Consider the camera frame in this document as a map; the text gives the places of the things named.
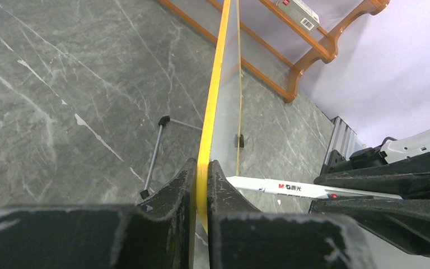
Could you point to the whiteboard wire stand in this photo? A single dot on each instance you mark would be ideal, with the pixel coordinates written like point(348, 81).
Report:
point(162, 123)

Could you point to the orange wooden rack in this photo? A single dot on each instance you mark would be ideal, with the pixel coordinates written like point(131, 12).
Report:
point(273, 47)

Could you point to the blue whiteboard marker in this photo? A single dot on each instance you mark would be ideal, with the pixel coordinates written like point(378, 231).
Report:
point(304, 190)

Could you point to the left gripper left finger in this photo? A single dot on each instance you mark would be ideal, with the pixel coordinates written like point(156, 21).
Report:
point(156, 233)

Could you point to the white red box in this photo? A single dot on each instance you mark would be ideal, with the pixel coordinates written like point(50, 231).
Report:
point(300, 13)

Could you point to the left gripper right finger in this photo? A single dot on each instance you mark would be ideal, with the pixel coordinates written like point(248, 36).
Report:
point(242, 236)

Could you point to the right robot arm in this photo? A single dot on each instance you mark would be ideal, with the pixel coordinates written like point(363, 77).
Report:
point(389, 151)

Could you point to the yellow framed whiteboard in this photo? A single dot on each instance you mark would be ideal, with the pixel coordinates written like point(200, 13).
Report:
point(222, 120)

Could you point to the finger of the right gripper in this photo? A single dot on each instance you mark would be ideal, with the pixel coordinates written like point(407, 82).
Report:
point(409, 178)
point(404, 224)

